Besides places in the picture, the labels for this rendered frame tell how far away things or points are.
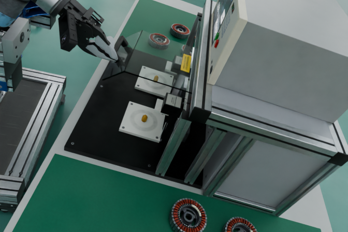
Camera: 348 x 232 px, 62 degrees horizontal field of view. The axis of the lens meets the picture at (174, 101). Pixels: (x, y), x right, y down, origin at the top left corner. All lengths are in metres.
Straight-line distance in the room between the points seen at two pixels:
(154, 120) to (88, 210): 0.40
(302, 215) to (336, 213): 1.30
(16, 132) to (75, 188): 0.88
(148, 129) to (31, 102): 0.99
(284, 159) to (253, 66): 0.28
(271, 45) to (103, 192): 0.63
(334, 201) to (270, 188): 1.57
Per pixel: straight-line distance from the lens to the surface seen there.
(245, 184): 0.98
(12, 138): 1.74
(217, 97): 0.78
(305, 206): 1.23
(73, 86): 2.31
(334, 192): 2.61
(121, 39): 0.95
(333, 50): 0.80
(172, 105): 0.98
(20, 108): 1.87
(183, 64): 0.92
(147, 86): 1.23
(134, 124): 1.07
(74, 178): 0.96
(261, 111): 0.81
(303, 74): 0.81
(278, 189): 1.01
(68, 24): 0.82
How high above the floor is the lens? 1.58
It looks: 41 degrees down
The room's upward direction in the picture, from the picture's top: 23 degrees clockwise
